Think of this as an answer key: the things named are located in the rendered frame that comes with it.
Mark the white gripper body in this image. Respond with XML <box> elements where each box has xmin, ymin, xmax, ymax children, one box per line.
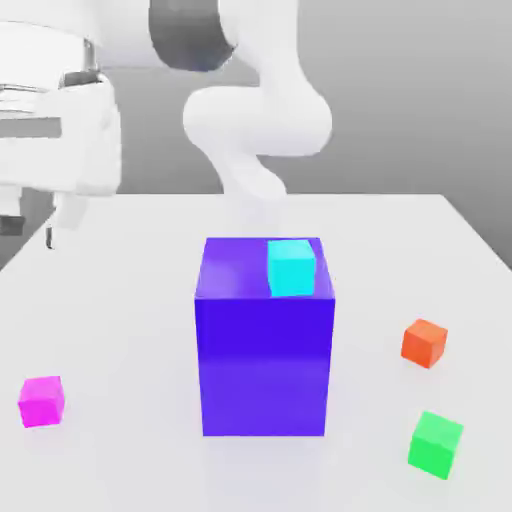
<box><xmin>0</xmin><ymin>76</ymin><xmax>124</xmax><ymax>198</ymax></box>

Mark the small orange cube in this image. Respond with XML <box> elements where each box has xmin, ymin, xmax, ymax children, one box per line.
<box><xmin>400</xmin><ymin>318</ymin><xmax>449</xmax><ymax>370</ymax></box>

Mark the small green cube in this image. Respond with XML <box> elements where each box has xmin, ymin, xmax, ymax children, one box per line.
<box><xmin>407</xmin><ymin>410</ymin><xmax>465</xmax><ymax>481</ymax></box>

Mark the small cyan cube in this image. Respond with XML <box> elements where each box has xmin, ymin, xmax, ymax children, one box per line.
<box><xmin>266</xmin><ymin>238</ymin><xmax>317</xmax><ymax>298</ymax></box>

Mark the large blue box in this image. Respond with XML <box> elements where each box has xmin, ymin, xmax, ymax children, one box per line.
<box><xmin>194</xmin><ymin>236</ymin><xmax>336</xmax><ymax>438</ymax></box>

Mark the small magenta cube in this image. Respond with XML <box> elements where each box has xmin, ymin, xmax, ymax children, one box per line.
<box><xmin>17</xmin><ymin>374</ymin><xmax>65</xmax><ymax>429</ymax></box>

